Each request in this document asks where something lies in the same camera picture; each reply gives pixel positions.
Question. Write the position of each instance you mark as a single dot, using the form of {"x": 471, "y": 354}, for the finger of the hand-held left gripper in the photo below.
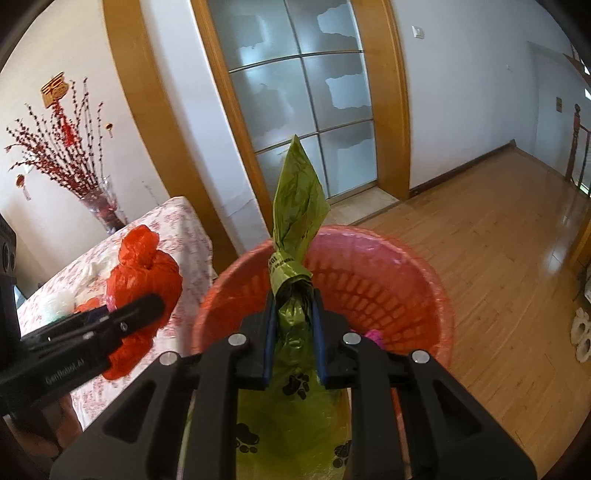
{"x": 60, "y": 334}
{"x": 138, "y": 316}

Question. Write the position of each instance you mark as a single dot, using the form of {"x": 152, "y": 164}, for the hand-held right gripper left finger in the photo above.
{"x": 272, "y": 337}

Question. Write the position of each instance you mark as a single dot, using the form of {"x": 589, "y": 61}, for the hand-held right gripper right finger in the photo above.
{"x": 318, "y": 341}

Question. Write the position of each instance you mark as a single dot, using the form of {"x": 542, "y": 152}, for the orange-red plastic bag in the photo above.
{"x": 143, "y": 272}

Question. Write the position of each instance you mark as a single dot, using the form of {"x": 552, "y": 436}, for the magenta plastic bag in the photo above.
{"x": 375, "y": 339}

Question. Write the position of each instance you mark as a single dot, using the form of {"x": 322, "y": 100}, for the grey plastic wastebasket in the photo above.
{"x": 378, "y": 295}

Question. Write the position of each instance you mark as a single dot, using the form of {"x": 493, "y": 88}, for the green paw-print plastic bag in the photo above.
{"x": 300, "y": 198}

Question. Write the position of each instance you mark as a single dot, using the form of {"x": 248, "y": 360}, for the clear plastic bag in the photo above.
{"x": 57, "y": 303}

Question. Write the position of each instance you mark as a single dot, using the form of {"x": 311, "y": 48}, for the small white plastic bag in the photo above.
{"x": 94, "y": 268}

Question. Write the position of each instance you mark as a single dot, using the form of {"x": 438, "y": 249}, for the floral tablecloth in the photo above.
{"x": 184, "y": 230}

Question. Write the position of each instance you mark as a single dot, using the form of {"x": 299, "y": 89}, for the glass vase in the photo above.
{"x": 105, "y": 207}

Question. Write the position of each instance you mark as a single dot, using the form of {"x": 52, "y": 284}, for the red berry branches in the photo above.
{"x": 60, "y": 157}

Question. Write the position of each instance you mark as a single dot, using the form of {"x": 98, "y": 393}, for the wooden archway trim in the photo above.
{"x": 138, "y": 115}

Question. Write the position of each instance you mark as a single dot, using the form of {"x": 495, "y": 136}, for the red hanging knot ornament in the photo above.
{"x": 57, "y": 92}

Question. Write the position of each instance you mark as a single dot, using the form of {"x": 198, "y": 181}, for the frosted glass sliding door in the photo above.
{"x": 300, "y": 92}

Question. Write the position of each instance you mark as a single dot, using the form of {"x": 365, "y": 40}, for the cream fluffy slipper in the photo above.
{"x": 581, "y": 324}
{"x": 584, "y": 350}

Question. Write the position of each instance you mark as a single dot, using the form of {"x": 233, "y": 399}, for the white door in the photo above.
{"x": 549, "y": 138}

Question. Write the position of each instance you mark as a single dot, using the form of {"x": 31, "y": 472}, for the brown door plate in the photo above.
{"x": 559, "y": 104}

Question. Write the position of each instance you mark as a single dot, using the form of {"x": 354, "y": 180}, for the wooden door frame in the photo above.
{"x": 392, "y": 115}

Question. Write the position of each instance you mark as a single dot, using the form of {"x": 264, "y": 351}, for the wooden stair newel post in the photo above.
{"x": 574, "y": 147}

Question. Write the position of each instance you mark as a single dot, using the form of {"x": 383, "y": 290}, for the white light switch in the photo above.
{"x": 419, "y": 32}

